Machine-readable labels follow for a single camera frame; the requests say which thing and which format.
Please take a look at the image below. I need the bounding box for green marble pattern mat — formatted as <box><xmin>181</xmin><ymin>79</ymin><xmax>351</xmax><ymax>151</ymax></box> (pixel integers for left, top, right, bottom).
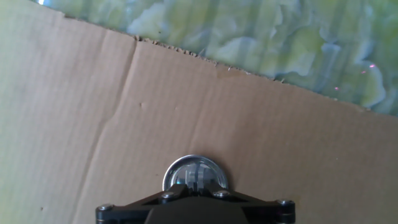
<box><xmin>29</xmin><ymin>0</ymin><xmax>398</xmax><ymax>118</ymax></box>

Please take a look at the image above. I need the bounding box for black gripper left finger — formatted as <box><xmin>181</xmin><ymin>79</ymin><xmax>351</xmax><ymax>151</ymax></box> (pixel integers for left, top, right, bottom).
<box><xmin>95</xmin><ymin>183</ymin><xmax>195</xmax><ymax>224</ymax></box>

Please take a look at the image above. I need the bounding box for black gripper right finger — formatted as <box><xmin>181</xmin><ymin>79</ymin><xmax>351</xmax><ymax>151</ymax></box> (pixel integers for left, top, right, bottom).
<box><xmin>195</xmin><ymin>182</ymin><xmax>295</xmax><ymax>224</ymax></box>

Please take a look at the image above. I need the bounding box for brown cardboard sheet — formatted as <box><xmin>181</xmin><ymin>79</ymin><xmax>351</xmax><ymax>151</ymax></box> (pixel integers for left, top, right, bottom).
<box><xmin>0</xmin><ymin>0</ymin><xmax>398</xmax><ymax>224</ymax></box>

